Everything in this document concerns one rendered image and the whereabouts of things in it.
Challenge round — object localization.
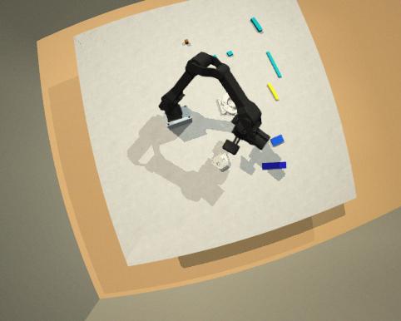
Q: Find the yellow flat bar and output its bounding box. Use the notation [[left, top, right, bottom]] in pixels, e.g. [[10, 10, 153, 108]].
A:
[[267, 83, 279, 100]]

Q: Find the small blue block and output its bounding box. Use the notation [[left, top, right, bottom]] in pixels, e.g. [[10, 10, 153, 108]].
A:
[[270, 135, 284, 146]]

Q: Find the dark blue flat bar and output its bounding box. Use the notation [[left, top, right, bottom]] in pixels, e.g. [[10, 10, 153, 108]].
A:
[[262, 162, 286, 170]]

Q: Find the teal rectangular bar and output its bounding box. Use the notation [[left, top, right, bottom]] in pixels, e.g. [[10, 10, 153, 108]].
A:
[[250, 17, 263, 32]]

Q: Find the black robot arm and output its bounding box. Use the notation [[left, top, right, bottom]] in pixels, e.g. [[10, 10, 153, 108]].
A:
[[159, 52, 270, 150]]

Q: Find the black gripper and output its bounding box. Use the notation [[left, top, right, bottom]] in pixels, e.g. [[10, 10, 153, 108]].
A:
[[222, 127, 247, 155]]

